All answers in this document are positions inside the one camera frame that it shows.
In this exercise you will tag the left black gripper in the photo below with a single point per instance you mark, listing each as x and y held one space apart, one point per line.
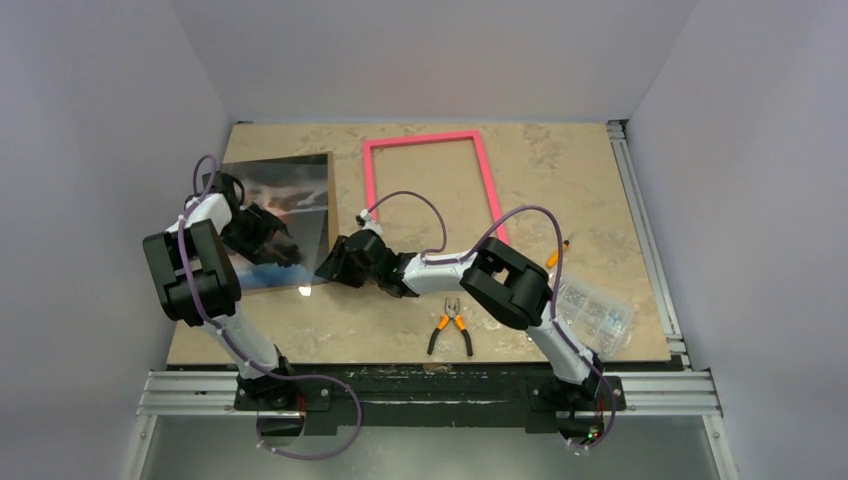
267 228

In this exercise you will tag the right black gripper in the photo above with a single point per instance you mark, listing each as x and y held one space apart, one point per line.
346 259

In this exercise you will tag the landscape photo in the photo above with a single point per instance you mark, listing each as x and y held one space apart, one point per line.
296 190

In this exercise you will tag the pink picture frame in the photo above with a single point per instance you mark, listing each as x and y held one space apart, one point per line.
451 168

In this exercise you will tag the yellow handled screwdriver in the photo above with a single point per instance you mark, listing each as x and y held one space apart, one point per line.
554 258

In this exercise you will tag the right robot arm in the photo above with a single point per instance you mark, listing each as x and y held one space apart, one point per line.
510 287

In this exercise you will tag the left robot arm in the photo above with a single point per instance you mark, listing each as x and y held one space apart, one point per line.
196 282

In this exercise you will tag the clear screw organizer box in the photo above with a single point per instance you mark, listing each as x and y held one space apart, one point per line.
601 321

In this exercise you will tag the brown frame backing board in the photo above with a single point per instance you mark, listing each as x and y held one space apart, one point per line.
332 214

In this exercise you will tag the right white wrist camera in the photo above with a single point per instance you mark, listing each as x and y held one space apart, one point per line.
366 221

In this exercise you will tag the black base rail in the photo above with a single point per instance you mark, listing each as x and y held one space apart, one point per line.
465 395

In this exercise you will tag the aluminium frame rail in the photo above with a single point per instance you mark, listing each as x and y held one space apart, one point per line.
664 393

